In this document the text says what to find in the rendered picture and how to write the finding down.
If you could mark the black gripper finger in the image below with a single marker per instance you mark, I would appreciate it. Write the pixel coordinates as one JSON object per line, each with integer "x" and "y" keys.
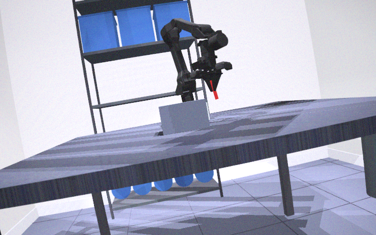
{"x": 215, "y": 77}
{"x": 207, "y": 79}

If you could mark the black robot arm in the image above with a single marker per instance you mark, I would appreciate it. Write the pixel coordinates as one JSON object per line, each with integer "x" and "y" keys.
{"x": 213, "y": 41}

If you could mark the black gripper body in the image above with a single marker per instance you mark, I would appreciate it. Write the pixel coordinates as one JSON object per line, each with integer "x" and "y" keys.
{"x": 214, "y": 67}

